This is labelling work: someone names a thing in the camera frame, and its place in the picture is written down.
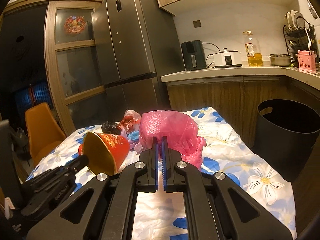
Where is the orange chair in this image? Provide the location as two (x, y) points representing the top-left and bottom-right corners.
(25, 102), (66, 166)

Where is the small red white snack bag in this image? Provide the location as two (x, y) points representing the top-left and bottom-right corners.
(118, 109), (142, 134)

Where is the dark grey refrigerator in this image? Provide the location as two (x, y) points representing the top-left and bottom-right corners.
(92, 0), (184, 121)

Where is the red round door decoration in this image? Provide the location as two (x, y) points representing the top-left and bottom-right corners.
(64, 16), (87, 35)

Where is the stainless steel pot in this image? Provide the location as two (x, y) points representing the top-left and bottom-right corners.
(269, 54), (291, 67)

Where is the black plastic bag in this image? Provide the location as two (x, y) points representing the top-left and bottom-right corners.
(101, 121), (121, 135)

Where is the wooden framed glass door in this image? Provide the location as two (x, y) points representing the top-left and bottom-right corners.
(44, 0), (108, 135)

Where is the black air fryer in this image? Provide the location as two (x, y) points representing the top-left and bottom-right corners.
(181, 40), (207, 71)

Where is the purple plastic bag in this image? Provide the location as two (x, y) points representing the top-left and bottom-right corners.
(129, 140), (143, 153)

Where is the wooden lower cabinet counter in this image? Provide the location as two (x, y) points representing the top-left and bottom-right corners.
(161, 66), (319, 147)

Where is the pink plastic bag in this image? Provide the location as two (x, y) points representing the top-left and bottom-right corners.
(139, 110), (206, 168)

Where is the black trash bin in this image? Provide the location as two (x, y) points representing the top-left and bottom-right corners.
(253, 99), (319, 182)

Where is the black dish rack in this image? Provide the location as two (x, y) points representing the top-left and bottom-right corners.
(283, 10), (319, 67)

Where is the pink utensil holder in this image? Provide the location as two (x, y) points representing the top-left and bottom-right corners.
(296, 50), (316, 73)

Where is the cooking oil bottle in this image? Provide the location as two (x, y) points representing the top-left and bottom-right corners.
(242, 30), (263, 67)

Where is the wall power socket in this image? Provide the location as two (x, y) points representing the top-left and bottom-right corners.
(193, 20), (202, 28)

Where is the red paper cup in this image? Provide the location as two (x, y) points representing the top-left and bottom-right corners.
(81, 132), (130, 176)

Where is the white rice cooker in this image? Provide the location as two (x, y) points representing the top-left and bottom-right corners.
(213, 48), (242, 68)

